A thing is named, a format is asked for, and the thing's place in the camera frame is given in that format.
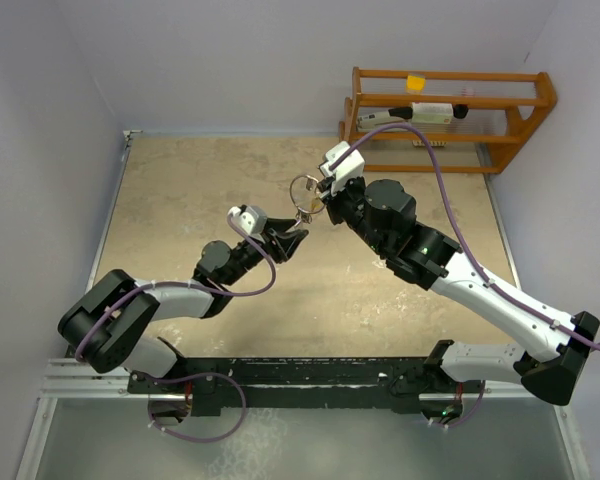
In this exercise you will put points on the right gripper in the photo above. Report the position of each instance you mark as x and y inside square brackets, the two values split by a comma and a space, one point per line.
[334, 199]

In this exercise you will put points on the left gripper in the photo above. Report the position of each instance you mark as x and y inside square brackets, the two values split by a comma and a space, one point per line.
[283, 243]

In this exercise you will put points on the large metal keyring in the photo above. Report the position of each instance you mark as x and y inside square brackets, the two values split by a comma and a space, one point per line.
[307, 195]

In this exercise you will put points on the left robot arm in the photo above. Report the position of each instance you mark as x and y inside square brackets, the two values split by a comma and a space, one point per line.
[106, 327]

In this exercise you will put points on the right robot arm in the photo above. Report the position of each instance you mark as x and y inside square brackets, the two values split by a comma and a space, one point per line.
[549, 348]

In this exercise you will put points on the wooden shelf rack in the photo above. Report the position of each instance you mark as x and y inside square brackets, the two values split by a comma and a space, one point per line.
[496, 112]

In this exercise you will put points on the white stapler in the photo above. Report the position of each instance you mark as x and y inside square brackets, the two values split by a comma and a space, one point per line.
[366, 123]

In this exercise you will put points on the white green box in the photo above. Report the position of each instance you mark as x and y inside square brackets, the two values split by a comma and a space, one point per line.
[432, 113]

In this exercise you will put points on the small black object on shelf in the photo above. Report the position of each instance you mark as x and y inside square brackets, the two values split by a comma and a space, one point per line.
[460, 111]

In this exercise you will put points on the yellow sticky note block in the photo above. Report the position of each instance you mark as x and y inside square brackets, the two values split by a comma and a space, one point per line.
[415, 84]

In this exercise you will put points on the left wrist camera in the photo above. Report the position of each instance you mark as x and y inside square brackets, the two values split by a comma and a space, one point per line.
[248, 219]

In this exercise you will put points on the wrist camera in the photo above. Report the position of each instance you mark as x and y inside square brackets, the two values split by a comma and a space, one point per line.
[248, 219]
[350, 168]

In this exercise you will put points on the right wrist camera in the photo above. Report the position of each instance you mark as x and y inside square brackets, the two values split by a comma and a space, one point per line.
[350, 168]

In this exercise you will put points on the black mounting base rail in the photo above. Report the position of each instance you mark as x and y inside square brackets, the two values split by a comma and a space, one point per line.
[403, 385]

